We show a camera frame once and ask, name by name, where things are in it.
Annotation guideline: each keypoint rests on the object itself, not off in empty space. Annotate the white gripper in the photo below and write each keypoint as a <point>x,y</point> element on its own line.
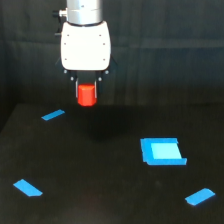
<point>86,48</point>

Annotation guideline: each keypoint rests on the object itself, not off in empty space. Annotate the red hexagonal block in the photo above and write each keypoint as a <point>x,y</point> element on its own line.
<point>86,95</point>

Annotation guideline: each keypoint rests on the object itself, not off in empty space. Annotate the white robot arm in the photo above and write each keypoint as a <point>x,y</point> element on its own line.
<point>81,13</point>

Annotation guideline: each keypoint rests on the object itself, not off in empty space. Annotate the blue tape strip far left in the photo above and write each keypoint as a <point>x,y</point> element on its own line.
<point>53,115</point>

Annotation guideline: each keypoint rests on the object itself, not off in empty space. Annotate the blue tape strip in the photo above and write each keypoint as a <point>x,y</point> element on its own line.
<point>53,115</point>
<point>199,196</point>
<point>27,188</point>

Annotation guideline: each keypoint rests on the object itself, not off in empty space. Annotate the blue taped square target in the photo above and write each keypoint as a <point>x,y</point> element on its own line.
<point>161,152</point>

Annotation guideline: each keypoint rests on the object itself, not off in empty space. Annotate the blue tape strip near left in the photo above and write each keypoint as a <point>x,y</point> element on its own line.
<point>27,188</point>

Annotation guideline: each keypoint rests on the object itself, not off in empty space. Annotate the blue tape strip near right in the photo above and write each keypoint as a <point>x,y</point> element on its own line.
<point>199,196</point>

